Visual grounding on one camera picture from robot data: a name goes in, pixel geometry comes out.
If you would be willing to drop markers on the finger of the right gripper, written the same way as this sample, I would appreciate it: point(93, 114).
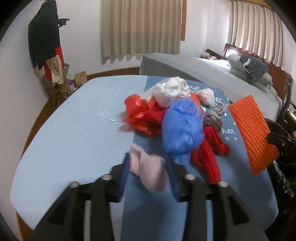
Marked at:
point(281, 141)

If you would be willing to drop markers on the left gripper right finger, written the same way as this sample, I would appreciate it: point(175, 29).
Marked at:
point(214, 211)

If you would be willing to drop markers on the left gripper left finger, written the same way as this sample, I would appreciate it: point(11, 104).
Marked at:
point(65, 219)

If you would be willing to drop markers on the orange foam net sleeve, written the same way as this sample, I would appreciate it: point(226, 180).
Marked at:
point(254, 130)

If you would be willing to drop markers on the red knit glove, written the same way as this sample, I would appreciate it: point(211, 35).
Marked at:
point(204, 158)

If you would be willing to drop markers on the white tissue ball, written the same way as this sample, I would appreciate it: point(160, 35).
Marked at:
point(206, 96)

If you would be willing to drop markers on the blue plastic bag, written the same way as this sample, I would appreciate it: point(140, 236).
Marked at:
point(182, 129)

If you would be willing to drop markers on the pink sock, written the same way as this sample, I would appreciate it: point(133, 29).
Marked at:
point(149, 168)

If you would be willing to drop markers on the white plastic bag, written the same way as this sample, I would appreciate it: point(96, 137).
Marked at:
point(167, 91)

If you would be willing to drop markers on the red plastic bag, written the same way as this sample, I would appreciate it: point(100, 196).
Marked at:
point(144, 117)

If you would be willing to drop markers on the black office chair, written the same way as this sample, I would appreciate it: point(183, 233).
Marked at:
point(286, 118)

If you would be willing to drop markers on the black bin with liner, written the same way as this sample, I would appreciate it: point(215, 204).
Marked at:
point(282, 175)

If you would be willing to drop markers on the wooden headboard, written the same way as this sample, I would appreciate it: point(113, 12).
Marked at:
point(279, 77)

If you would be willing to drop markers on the grey brown sock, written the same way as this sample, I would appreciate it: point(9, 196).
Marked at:
point(213, 117)

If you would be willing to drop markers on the folded grey blanket stack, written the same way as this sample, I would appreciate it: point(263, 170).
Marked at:
point(252, 70)

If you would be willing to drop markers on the blue patterned tablecloth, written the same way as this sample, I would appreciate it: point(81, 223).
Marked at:
point(81, 141)

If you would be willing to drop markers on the grey bed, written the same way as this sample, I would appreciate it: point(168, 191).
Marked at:
point(214, 73)

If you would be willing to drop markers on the beige right window curtain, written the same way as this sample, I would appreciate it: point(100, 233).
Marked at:
point(257, 29)

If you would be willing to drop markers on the beige window curtain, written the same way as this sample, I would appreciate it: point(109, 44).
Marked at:
point(140, 27)
point(257, 29)

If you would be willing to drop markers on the brown paper bag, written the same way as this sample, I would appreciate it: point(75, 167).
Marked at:
point(80, 79)

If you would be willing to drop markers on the beige canvas tote bag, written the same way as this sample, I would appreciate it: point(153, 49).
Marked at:
point(54, 70)

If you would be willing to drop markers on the red hanging bag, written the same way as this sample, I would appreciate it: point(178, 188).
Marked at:
point(58, 51)

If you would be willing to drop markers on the beige left window curtain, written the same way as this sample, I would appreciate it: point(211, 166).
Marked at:
point(140, 27)

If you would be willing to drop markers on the black hanging coat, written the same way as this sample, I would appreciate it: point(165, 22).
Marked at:
point(43, 34)

